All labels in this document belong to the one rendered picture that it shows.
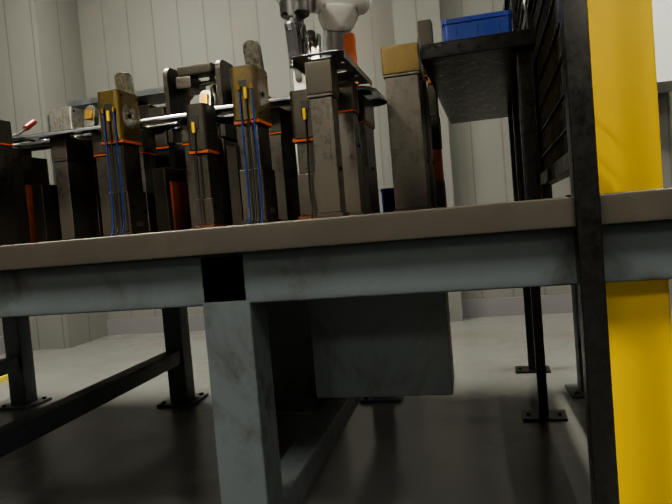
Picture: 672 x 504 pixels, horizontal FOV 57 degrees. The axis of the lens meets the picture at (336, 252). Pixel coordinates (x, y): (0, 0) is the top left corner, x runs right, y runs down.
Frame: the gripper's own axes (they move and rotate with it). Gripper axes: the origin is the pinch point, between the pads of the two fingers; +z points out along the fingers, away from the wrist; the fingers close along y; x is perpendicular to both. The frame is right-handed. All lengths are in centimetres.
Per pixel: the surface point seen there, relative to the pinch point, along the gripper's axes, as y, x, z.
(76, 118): -14, -76, -3
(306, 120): 23.5, 7.3, 13.4
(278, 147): 5.6, -5.6, 15.9
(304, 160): 22.6, 5.8, 21.6
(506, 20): -4, 50, -8
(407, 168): 16.8, 26.9, 25.2
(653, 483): 54, 64, 77
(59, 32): -236, -245, -115
